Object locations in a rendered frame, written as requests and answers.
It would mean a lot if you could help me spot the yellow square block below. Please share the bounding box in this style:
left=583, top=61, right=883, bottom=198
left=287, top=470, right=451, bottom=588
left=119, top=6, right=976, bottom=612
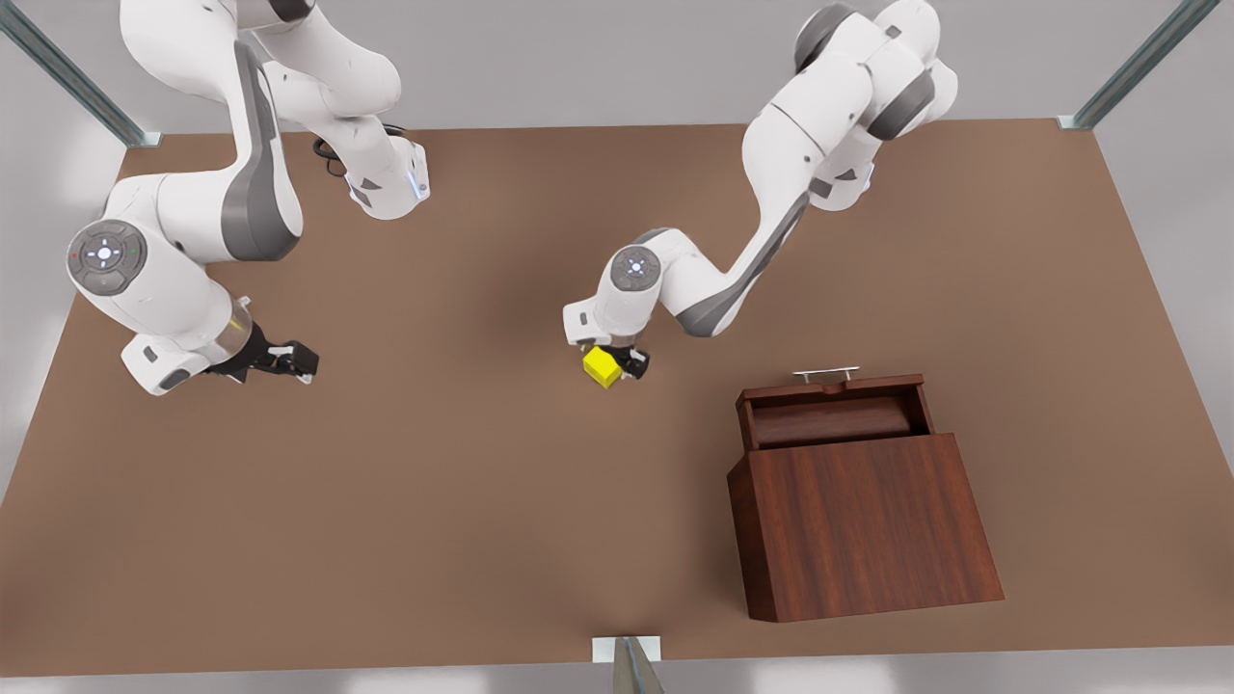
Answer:
left=582, top=347, right=624, bottom=389

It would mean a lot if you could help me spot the wooden drawer with silver handle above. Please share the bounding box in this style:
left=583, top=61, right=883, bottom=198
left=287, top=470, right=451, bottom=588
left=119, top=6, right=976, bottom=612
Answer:
left=736, top=364, right=936, bottom=453

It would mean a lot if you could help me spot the dark wooden drawer cabinet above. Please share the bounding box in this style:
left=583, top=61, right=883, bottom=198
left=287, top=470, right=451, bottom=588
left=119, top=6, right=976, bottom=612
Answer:
left=727, top=432, right=1006, bottom=624

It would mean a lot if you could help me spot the black cable loop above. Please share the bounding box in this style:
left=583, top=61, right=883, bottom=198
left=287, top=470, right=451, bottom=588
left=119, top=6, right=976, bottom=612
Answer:
left=312, top=122, right=410, bottom=180

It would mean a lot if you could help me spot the silver frame post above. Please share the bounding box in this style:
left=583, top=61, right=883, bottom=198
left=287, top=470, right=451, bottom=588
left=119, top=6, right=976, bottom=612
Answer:
left=591, top=634, right=664, bottom=694
left=0, top=0, right=163, bottom=149
left=1057, top=0, right=1223, bottom=132

